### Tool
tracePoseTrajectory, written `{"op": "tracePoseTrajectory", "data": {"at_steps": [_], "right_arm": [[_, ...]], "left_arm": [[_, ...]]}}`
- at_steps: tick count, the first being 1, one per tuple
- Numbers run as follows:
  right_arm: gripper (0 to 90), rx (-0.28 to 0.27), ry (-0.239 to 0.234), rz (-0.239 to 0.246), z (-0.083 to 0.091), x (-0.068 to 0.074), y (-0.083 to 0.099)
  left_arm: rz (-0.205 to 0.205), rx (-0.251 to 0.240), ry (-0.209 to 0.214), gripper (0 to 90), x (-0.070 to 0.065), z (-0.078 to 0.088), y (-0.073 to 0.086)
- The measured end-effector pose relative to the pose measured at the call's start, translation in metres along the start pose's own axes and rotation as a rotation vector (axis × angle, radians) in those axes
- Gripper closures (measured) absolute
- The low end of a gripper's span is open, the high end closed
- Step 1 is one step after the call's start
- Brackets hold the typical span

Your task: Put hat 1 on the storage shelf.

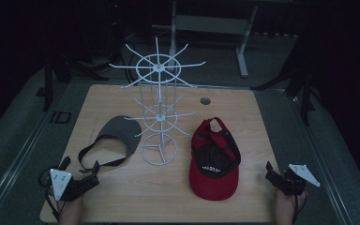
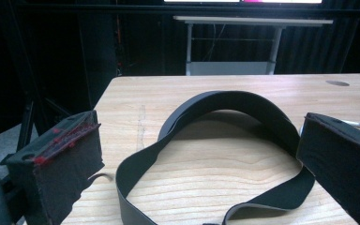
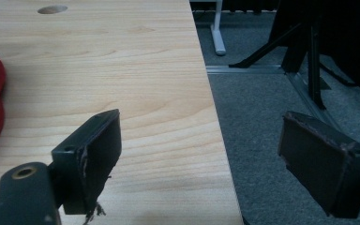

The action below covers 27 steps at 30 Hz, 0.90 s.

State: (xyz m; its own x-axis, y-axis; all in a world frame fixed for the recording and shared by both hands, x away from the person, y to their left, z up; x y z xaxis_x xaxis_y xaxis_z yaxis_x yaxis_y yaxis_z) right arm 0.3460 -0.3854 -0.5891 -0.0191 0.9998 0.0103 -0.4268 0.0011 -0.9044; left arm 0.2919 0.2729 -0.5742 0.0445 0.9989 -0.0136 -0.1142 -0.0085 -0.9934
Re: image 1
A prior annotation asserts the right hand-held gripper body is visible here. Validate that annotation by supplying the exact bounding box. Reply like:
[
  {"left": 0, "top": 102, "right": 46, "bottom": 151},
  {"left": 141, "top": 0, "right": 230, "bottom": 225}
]
[{"left": 275, "top": 163, "right": 322, "bottom": 198}]

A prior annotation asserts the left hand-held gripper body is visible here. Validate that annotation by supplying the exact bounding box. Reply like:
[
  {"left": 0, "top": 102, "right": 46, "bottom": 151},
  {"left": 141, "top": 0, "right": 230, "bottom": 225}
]
[{"left": 49, "top": 168, "right": 90, "bottom": 203}]

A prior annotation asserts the red baseball cap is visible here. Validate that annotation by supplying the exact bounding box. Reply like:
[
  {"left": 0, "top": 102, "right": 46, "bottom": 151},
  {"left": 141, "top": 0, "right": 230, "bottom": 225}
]
[{"left": 188, "top": 116, "right": 242, "bottom": 202}]

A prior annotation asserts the grey black sun visor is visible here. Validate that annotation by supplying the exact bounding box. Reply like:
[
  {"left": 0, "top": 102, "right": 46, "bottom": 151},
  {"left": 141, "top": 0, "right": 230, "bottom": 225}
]
[{"left": 78, "top": 114, "right": 143, "bottom": 174}]

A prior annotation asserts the white wire display rack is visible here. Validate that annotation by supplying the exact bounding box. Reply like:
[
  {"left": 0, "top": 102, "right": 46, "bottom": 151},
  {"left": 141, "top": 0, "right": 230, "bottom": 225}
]
[{"left": 109, "top": 37, "right": 207, "bottom": 167}]

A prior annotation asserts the person's right hand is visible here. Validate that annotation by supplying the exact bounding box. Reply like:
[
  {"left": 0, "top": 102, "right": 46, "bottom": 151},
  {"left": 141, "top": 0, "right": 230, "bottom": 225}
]
[{"left": 274, "top": 188, "right": 308, "bottom": 225}]

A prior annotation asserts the person's left hand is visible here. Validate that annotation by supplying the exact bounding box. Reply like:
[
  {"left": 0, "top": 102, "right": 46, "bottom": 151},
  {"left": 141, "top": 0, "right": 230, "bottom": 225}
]
[{"left": 55, "top": 198, "right": 84, "bottom": 225}]

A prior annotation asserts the black metal stand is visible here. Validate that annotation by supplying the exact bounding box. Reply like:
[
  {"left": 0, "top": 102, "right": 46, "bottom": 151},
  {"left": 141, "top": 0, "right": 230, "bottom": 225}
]
[
  {"left": 36, "top": 46, "right": 110, "bottom": 113},
  {"left": 250, "top": 34, "right": 317, "bottom": 127}
]

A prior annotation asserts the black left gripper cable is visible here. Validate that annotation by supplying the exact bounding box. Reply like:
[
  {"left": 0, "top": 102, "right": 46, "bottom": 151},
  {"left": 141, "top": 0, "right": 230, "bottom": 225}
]
[{"left": 37, "top": 172, "right": 61, "bottom": 221}]

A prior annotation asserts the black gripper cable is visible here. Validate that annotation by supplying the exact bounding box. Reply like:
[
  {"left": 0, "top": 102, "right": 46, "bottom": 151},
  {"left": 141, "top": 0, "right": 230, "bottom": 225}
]
[
  {"left": 37, "top": 172, "right": 61, "bottom": 221},
  {"left": 292, "top": 190, "right": 308, "bottom": 225}
]

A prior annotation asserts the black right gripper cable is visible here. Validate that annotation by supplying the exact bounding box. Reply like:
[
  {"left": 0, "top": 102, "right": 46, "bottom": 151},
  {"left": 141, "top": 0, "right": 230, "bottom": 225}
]
[{"left": 292, "top": 190, "right": 308, "bottom": 225}]

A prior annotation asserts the white metal desk frame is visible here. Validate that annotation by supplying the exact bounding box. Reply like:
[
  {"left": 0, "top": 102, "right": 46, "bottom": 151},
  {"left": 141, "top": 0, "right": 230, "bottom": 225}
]
[{"left": 151, "top": 0, "right": 259, "bottom": 79}]

